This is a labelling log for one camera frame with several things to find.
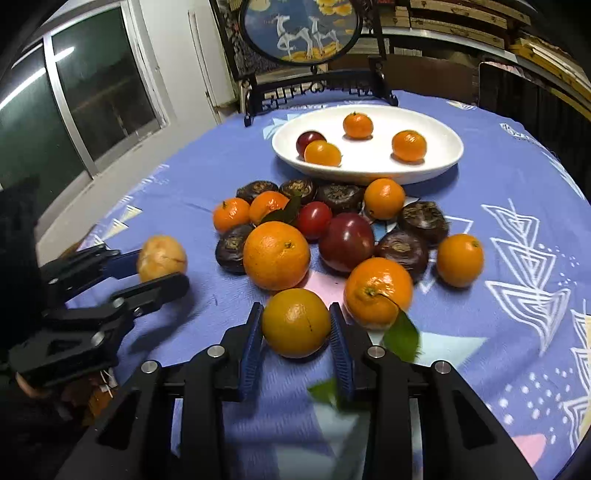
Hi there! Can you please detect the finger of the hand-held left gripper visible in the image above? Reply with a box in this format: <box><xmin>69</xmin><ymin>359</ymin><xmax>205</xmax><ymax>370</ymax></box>
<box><xmin>44</xmin><ymin>272</ymin><xmax>191</xmax><ymax>329</ymax></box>
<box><xmin>39</xmin><ymin>244</ymin><xmax>143</xmax><ymax>298</ymax></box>

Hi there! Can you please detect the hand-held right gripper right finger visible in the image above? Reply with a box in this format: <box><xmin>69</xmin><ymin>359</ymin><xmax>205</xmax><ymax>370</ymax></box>
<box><xmin>329</xmin><ymin>302</ymin><xmax>539</xmax><ymax>480</ymax></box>

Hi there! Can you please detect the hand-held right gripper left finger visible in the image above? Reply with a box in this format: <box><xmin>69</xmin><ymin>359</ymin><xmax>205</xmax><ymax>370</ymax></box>
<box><xmin>55</xmin><ymin>302</ymin><xmax>265</xmax><ymax>480</ymax></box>

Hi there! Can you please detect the pale yellow-brown round fruit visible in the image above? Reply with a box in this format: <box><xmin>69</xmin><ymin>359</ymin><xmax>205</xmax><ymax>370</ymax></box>
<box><xmin>137</xmin><ymin>235</ymin><xmax>188</xmax><ymax>284</ymax></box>

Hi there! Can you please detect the smooth orange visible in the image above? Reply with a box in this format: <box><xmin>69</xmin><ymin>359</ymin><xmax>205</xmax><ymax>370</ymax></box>
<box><xmin>262</xmin><ymin>288</ymin><xmax>332</xmax><ymax>359</ymax></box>

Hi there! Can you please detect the large orange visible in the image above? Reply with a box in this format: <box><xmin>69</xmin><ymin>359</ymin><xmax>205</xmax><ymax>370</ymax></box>
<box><xmin>243</xmin><ymin>221</ymin><xmax>311</xmax><ymax>291</ymax></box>

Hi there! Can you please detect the small tangerine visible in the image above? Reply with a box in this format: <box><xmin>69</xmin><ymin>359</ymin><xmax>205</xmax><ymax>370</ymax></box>
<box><xmin>212</xmin><ymin>198</ymin><xmax>251</xmax><ymax>233</ymax></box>
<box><xmin>303</xmin><ymin>140</ymin><xmax>343</xmax><ymax>167</ymax></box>
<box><xmin>392</xmin><ymin>130</ymin><xmax>428</xmax><ymax>162</ymax></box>
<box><xmin>342</xmin><ymin>112</ymin><xmax>374</xmax><ymax>140</ymax></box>
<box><xmin>364</xmin><ymin>178</ymin><xmax>406</xmax><ymax>221</ymax></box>
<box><xmin>436</xmin><ymin>233</ymin><xmax>485</xmax><ymax>289</ymax></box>

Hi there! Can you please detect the large dark red tomato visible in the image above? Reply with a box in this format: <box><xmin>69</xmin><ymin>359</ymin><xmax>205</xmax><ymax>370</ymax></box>
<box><xmin>318</xmin><ymin>213</ymin><xmax>376</xmax><ymax>274</ymax></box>

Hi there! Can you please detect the tangerine with dark leaf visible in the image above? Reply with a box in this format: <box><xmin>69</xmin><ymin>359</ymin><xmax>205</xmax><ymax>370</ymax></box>
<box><xmin>249</xmin><ymin>191</ymin><xmax>304</xmax><ymax>227</ymax></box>

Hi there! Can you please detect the white oval plate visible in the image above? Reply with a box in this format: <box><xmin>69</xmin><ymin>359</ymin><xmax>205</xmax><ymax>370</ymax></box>
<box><xmin>271</xmin><ymin>104</ymin><xmax>464</xmax><ymax>186</ymax></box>

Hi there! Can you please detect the loose green leaf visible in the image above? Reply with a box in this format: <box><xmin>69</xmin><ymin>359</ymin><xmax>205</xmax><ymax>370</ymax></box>
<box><xmin>308</xmin><ymin>378</ymin><xmax>345</xmax><ymax>412</ymax></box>

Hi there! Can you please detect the sliding glass window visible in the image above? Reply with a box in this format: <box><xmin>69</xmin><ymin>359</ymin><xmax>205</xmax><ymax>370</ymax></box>
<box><xmin>0</xmin><ymin>0</ymin><xmax>172</xmax><ymax>217</ymax></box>

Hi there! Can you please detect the blue printed tablecloth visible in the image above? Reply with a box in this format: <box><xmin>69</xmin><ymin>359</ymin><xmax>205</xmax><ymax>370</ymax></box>
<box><xmin>67</xmin><ymin>90</ymin><xmax>591</xmax><ymax>480</ymax></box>

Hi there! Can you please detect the small dark red tomato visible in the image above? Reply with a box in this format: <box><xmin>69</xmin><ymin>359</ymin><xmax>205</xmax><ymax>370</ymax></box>
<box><xmin>295</xmin><ymin>130</ymin><xmax>327</xmax><ymax>159</ymax></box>

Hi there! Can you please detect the round embroidered table screen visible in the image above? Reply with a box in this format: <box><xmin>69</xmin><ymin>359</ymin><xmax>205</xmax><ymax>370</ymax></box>
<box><xmin>210</xmin><ymin>0</ymin><xmax>400</xmax><ymax>128</ymax></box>

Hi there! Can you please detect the brown cardboard sheet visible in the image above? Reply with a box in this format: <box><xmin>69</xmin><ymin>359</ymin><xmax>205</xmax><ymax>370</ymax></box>
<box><xmin>329</xmin><ymin>54</ymin><xmax>479</xmax><ymax>105</ymax></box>

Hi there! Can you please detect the shelf with flat boxes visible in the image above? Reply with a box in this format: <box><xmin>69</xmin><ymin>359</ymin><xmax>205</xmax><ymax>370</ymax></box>
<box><xmin>379</xmin><ymin>0</ymin><xmax>591</xmax><ymax>114</ymax></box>

